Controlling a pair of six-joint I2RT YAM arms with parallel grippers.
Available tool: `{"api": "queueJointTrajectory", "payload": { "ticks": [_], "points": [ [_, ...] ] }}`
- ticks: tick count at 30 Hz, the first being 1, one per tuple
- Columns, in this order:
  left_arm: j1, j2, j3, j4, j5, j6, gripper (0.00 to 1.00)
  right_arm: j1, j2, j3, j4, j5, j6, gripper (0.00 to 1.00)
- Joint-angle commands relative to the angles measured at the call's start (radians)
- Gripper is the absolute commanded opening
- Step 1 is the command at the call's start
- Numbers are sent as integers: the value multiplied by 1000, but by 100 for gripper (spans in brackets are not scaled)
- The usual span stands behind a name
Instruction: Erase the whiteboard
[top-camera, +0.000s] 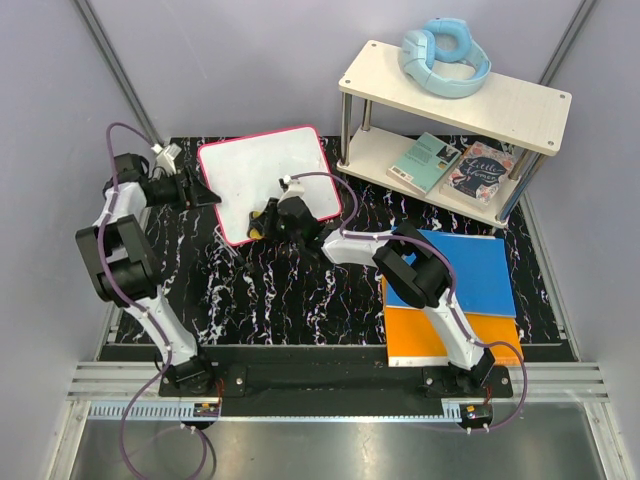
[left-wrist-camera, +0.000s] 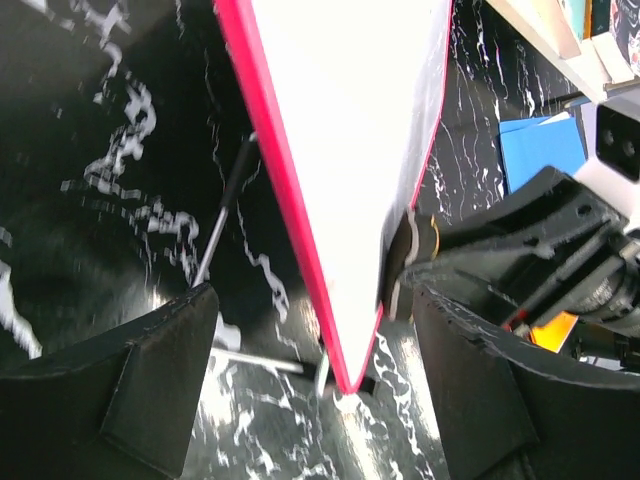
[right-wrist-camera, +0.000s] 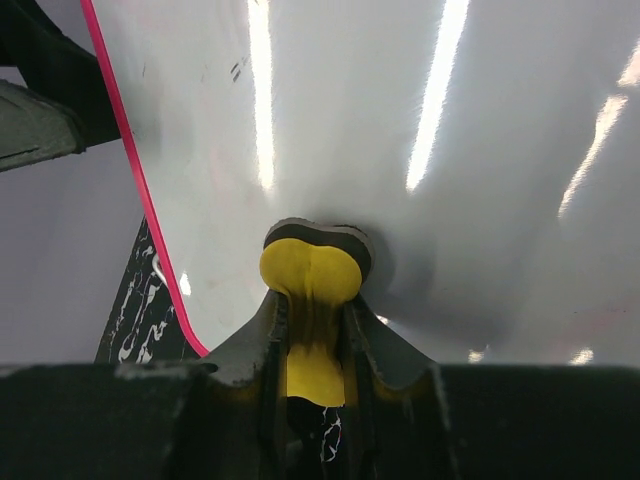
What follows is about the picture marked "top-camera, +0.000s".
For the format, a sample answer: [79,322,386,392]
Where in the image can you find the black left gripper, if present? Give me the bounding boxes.
[149,165,221,212]

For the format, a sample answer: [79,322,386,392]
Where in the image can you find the yellow whiteboard eraser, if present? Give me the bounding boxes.
[247,211,266,240]

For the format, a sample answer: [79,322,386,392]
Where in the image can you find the pink framed whiteboard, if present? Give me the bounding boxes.
[197,125,342,246]

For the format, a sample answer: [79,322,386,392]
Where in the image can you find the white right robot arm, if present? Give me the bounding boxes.
[248,196,495,397]

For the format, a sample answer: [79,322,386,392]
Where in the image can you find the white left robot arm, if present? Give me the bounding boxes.
[75,153,221,396]

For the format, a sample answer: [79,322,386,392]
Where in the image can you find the black marble pattern mat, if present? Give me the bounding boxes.
[146,136,566,346]

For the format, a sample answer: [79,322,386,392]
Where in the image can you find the teal paperback book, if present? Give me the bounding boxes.
[386,133,461,196]

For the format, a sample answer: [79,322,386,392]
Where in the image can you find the orange notebook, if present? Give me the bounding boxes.
[382,282,522,367]

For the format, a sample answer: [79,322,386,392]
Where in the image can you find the Little Women book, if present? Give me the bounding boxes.
[440,141,516,211]

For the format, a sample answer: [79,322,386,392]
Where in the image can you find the blue notebook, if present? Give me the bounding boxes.
[385,227,518,318]

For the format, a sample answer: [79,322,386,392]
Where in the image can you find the light blue headphones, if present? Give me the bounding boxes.
[399,17,492,99]

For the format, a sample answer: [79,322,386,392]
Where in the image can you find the white two-tier shelf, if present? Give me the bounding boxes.
[338,40,572,228]

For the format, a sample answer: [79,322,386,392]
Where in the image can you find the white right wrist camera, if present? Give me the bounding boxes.
[279,175,305,201]

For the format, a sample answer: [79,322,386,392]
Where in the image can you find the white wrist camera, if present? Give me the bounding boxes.
[279,175,305,201]
[151,143,182,176]

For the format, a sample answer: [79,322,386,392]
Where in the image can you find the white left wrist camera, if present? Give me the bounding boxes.
[151,143,182,176]

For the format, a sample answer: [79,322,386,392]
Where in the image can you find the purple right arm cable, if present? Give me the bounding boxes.
[287,171,529,436]

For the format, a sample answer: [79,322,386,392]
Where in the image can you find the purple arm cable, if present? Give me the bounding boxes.
[99,122,217,480]
[287,171,529,436]

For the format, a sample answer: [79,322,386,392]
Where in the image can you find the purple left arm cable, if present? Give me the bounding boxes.
[99,122,217,480]

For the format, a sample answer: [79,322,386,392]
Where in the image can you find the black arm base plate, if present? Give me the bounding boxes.
[157,344,513,419]

